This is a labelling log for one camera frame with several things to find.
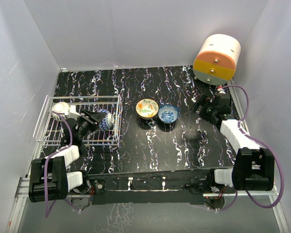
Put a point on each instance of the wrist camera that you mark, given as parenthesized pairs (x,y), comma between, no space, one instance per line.
(221,91)
(73,112)

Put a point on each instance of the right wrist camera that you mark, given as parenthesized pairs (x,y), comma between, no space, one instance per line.
(221,91)

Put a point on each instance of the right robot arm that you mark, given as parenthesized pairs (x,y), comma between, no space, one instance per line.
(253,169)

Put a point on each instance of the red patterned bowl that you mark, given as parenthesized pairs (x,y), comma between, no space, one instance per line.
(107,122)

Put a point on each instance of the white orange-rimmed bowl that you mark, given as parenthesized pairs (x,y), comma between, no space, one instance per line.
(60,110)

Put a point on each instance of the round pastel drawer cabinet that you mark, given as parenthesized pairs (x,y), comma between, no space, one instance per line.
(217,59)

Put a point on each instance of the blue floral bowl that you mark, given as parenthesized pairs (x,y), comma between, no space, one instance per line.
(168,113)

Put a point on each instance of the white wire dish rack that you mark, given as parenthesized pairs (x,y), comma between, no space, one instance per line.
(49,132)

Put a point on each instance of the yellow floral bowl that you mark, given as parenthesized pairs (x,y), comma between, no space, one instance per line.
(147,108)

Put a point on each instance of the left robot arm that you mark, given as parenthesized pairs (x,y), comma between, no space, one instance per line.
(71,153)

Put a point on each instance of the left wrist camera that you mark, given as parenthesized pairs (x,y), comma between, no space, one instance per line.
(73,112)

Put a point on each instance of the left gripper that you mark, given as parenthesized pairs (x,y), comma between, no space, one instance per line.
(94,118)

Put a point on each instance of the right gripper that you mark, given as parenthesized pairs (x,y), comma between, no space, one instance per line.
(207,101)

